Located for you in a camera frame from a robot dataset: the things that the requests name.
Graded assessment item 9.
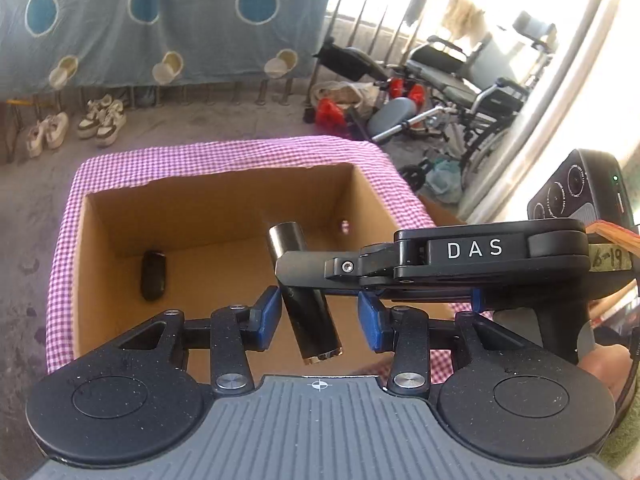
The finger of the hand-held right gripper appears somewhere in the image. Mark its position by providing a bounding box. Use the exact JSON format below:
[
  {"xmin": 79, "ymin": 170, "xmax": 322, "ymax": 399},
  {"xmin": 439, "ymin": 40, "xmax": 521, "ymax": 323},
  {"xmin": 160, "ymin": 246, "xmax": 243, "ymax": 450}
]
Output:
[{"xmin": 274, "ymin": 242, "xmax": 401, "ymax": 296}]

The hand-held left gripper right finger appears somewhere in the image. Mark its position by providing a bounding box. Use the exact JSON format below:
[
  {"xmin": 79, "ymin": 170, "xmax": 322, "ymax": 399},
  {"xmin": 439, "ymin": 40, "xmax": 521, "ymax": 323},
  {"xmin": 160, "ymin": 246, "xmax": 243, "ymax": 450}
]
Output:
[{"xmin": 357, "ymin": 292, "xmax": 543, "ymax": 397}]

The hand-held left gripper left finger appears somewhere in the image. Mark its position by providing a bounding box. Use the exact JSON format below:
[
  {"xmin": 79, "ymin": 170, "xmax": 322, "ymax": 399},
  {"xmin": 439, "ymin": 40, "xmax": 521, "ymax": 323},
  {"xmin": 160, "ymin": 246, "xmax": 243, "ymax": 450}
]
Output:
[{"xmin": 115, "ymin": 287, "xmax": 281, "ymax": 395}]

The black cylindrical tube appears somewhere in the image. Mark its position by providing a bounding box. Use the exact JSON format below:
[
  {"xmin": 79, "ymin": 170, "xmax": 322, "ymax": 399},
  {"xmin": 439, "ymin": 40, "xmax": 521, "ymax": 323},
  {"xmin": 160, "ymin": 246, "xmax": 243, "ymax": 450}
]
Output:
[{"xmin": 267, "ymin": 221, "xmax": 344, "ymax": 367}]

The large cardboard box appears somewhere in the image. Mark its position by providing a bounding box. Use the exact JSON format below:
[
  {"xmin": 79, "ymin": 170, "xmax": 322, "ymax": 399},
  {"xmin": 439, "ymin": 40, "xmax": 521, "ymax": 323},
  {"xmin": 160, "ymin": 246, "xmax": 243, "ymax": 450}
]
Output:
[{"xmin": 70, "ymin": 162, "xmax": 466, "ymax": 376}]

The person's right hand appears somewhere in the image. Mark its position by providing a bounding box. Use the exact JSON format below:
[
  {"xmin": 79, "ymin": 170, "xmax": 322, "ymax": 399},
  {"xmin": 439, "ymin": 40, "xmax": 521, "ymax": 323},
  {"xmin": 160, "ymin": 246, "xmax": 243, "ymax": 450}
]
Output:
[{"xmin": 575, "ymin": 344, "xmax": 632, "ymax": 404}]

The pale green plastic bag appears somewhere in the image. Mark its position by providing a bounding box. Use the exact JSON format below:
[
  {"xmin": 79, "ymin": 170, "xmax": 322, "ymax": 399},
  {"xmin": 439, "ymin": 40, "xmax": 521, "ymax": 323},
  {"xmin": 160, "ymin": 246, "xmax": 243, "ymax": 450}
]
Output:
[{"xmin": 425, "ymin": 159, "xmax": 464, "ymax": 204}]

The black oval case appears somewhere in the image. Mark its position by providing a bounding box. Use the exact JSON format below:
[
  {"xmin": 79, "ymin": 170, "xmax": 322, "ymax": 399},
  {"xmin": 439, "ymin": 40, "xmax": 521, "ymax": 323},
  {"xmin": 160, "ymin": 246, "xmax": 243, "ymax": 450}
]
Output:
[{"xmin": 140, "ymin": 249, "xmax": 169, "ymax": 303}]

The purple checked bed cloth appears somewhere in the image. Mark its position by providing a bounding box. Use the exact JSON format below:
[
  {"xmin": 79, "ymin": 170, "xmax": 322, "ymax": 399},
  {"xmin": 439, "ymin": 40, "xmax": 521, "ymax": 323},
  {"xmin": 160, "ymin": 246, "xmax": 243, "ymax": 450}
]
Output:
[{"xmin": 45, "ymin": 136, "xmax": 493, "ymax": 376}]

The red bag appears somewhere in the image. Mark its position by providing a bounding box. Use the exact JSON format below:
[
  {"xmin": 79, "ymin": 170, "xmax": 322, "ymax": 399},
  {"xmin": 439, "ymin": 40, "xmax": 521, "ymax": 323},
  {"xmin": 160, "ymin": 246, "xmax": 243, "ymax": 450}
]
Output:
[{"xmin": 315, "ymin": 98, "xmax": 347, "ymax": 129}]

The grey padded cushion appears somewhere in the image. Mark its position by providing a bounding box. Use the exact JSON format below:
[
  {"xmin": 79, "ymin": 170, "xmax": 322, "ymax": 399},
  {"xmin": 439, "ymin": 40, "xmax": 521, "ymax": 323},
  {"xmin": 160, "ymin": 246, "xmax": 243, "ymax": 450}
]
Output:
[{"xmin": 367, "ymin": 97, "xmax": 420, "ymax": 134}]

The beige cloth bag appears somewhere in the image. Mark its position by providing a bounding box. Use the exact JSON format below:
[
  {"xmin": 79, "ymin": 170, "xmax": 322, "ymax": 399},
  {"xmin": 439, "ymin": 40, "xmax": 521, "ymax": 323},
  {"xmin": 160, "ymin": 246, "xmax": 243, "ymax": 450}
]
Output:
[{"xmin": 311, "ymin": 81, "xmax": 382, "ymax": 117}]

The wheelchair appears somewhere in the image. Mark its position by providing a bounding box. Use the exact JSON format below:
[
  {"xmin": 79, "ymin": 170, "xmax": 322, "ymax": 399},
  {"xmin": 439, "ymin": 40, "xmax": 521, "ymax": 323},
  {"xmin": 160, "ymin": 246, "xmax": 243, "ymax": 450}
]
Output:
[{"xmin": 370, "ymin": 10, "xmax": 560, "ymax": 187}]

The black padded legrest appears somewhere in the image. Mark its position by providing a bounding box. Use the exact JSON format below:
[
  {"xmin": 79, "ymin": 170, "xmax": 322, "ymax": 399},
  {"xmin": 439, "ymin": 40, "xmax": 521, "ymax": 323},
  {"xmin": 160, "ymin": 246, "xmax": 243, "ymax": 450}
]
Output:
[{"xmin": 312, "ymin": 40, "xmax": 382, "ymax": 84}]

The white sneaker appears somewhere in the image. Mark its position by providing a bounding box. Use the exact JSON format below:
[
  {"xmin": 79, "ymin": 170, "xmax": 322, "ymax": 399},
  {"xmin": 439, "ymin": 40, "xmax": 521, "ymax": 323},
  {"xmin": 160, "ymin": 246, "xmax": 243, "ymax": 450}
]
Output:
[
  {"xmin": 25, "ymin": 122, "xmax": 51, "ymax": 159},
  {"xmin": 42, "ymin": 111, "xmax": 71, "ymax": 151},
  {"xmin": 77, "ymin": 95, "xmax": 108, "ymax": 140},
  {"xmin": 96, "ymin": 100, "xmax": 127, "ymax": 149}
]

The cream fringed hanging garment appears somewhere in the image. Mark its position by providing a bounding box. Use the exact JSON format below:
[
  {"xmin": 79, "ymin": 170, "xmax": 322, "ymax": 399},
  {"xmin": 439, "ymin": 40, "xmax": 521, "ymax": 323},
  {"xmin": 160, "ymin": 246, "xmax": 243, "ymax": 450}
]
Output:
[{"xmin": 442, "ymin": 0, "xmax": 495, "ymax": 45}]

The blue printed hanging blanket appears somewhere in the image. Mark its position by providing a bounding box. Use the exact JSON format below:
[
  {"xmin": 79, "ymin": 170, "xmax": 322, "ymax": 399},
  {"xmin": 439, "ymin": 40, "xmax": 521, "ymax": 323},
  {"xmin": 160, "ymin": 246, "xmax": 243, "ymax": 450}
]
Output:
[{"xmin": 0, "ymin": 0, "xmax": 335, "ymax": 100}]

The metal window railing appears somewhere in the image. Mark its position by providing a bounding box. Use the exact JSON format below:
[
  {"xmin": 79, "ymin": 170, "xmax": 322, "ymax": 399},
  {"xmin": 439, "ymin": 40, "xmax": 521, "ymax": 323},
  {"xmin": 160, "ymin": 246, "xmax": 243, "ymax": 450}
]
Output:
[{"xmin": 320, "ymin": 0, "xmax": 437, "ymax": 63}]

